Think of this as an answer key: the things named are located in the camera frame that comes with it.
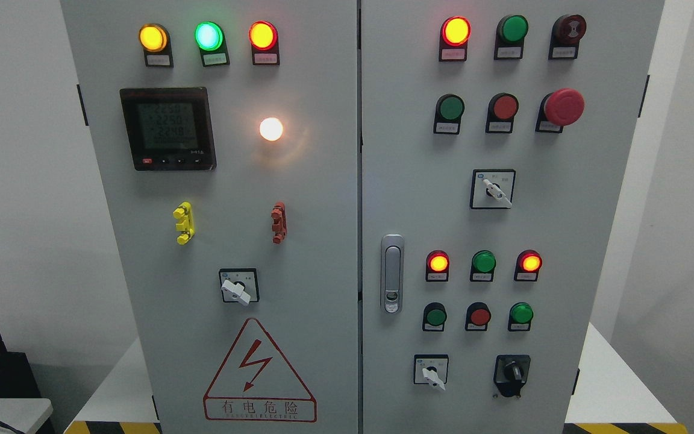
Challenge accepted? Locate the green push button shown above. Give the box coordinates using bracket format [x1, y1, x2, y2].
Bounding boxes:
[433, 93, 464, 134]
[508, 302, 534, 332]
[422, 302, 447, 332]

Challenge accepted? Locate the red push button lower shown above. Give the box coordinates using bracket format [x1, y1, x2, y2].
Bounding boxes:
[464, 302, 492, 332]

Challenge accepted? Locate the right grey cabinet door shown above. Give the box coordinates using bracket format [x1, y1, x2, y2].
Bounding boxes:
[361, 1, 664, 433]

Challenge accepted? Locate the red terminal clip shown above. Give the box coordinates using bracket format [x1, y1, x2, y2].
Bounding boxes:
[270, 201, 287, 244]

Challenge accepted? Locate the left grey cabinet door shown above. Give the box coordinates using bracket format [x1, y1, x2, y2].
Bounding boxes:
[61, 1, 359, 433]

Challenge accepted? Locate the red lit indicator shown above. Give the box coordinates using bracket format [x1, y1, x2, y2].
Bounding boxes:
[513, 250, 543, 282]
[439, 16, 471, 61]
[425, 250, 449, 282]

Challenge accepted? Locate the yellow terminal clip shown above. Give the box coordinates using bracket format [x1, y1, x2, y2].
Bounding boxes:
[172, 201, 195, 245]

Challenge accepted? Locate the green lit indicator light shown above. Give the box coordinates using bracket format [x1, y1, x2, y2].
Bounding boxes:
[195, 21, 230, 67]

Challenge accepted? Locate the grey cabinet door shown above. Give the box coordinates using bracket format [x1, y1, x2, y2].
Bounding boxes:
[361, 1, 664, 433]
[61, 1, 359, 433]

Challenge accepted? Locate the red lit indicator lower right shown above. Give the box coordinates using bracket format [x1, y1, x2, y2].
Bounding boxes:
[513, 250, 543, 282]

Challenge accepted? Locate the white platform base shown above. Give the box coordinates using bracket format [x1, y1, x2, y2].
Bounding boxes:
[75, 324, 675, 423]

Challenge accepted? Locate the green indicator lower middle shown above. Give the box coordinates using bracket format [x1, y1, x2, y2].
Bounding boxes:
[470, 250, 496, 282]

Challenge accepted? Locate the yellow indicator light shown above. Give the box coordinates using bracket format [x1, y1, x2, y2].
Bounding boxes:
[139, 23, 174, 68]

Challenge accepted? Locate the red electric warning sticker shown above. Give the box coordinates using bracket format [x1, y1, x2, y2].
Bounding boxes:
[203, 318, 317, 423]

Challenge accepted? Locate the white rotary light switch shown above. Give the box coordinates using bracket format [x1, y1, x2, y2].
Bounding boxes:
[218, 268, 260, 307]

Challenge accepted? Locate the white rotary switch upper right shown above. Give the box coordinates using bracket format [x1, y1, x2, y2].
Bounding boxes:
[470, 169, 516, 209]

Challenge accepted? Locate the black digital power meter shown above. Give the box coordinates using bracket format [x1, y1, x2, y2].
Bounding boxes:
[119, 86, 216, 171]

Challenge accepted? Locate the green push button lower right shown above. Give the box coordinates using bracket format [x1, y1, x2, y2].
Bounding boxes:
[508, 302, 534, 332]

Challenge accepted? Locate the small clear lamp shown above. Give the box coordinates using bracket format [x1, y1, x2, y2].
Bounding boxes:
[259, 116, 284, 142]

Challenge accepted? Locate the green indicator top right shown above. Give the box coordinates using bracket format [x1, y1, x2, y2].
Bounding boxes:
[493, 14, 529, 60]

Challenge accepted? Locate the black rotary selector switch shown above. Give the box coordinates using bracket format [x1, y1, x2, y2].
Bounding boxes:
[493, 354, 531, 398]

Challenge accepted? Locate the red push button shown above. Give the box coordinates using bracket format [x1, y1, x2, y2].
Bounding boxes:
[485, 92, 519, 134]
[464, 302, 492, 332]

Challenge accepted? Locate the white table left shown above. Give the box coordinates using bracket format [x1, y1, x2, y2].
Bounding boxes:
[0, 398, 55, 433]

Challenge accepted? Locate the red lit indicator lower left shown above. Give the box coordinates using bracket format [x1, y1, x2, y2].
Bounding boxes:
[425, 250, 449, 282]

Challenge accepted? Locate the red lit indicator left door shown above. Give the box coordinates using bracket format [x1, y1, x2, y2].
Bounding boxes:
[248, 21, 280, 66]

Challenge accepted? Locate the green push button upper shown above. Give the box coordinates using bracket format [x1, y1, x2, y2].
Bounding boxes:
[433, 93, 464, 134]

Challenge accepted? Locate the red emergency stop button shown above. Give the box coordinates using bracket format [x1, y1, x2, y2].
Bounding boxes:
[535, 87, 586, 134]

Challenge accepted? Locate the white rotary switch bottom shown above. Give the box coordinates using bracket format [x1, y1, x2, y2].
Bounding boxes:
[413, 354, 449, 392]

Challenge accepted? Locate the dark red buzzer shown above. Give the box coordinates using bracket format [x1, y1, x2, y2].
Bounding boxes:
[548, 14, 587, 60]

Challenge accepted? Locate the red push button upper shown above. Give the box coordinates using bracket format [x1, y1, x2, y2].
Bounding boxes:
[485, 92, 519, 134]

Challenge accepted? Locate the red lit indicator top right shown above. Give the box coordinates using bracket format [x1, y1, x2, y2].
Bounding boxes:
[439, 16, 471, 61]

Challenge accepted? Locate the silver door handle lock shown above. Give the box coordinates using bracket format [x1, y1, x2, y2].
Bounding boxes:
[380, 234, 405, 313]

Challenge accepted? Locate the green push button lower left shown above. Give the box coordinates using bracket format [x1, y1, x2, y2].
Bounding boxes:
[422, 302, 447, 332]

